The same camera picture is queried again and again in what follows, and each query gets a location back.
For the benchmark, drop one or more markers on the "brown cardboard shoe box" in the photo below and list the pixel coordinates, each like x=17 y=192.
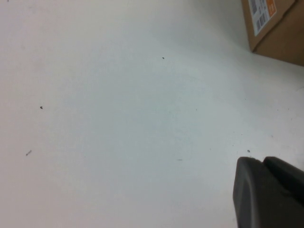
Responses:
x=280 y=40

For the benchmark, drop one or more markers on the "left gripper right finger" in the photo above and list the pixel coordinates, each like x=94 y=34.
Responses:
x=287 y=175

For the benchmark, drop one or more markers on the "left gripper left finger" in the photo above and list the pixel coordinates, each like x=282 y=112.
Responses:
x=251 y=197

